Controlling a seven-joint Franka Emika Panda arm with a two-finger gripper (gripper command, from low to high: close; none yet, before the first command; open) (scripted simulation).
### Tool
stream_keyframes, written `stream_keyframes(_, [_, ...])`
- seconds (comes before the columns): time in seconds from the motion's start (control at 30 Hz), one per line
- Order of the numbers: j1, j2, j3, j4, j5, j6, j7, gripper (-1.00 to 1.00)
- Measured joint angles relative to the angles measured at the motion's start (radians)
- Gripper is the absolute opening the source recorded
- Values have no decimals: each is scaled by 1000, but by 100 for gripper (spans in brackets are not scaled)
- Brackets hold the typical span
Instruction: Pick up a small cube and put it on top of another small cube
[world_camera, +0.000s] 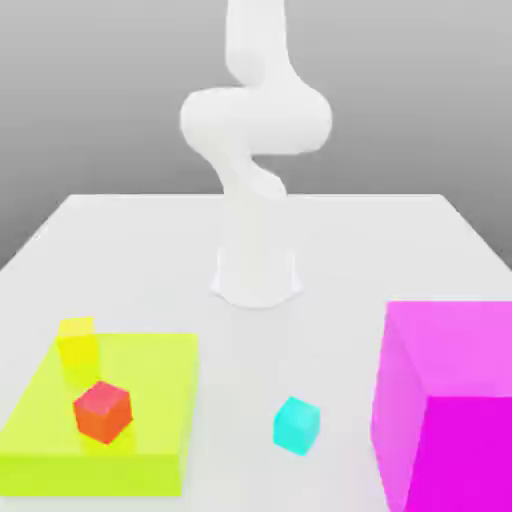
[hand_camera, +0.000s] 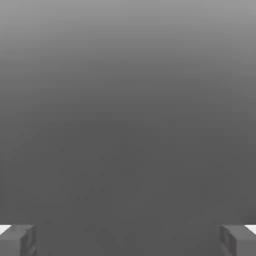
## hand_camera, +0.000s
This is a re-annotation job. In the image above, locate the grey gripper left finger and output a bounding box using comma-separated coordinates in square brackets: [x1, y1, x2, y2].
[0, 224, 38, 256]

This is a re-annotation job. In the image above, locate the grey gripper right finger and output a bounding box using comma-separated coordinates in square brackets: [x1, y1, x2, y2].
[219, 224, 256, 256]

